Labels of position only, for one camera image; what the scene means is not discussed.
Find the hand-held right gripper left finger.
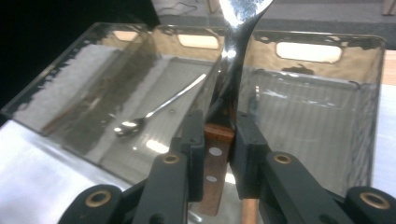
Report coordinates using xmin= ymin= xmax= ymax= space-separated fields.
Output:
xmin=172 ymin=110 xmax=206 ymax=203

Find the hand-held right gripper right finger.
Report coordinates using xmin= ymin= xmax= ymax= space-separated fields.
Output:
xmin=230 ymin=111 xmax=272 ymax=200

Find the brown wooden chopstick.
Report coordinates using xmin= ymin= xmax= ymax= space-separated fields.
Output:
xmin=42 ymin=92 xmax=106 ymax=133

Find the smoky clear plastic bin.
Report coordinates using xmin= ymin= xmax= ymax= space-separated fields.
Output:
xmin=234 ymin=29 xmax=388 ymax=199
xmin=41 ymin=24 xmax=230 ymax=187
xmin=0 ymin=21 xmax=157 ymax=138

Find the wooden-handled metal fork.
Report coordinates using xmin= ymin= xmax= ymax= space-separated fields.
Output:
xmin=240 ymin=198 xmax=260 ymax=224

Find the wooden-handled metal knife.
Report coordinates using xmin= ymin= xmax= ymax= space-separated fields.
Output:
xmin=198 ymin=0 xmax=275 ymax=217

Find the thin black floor cable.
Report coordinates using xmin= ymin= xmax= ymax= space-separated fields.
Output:
xmin=160 ymin=0 xmax=201 ymax=14

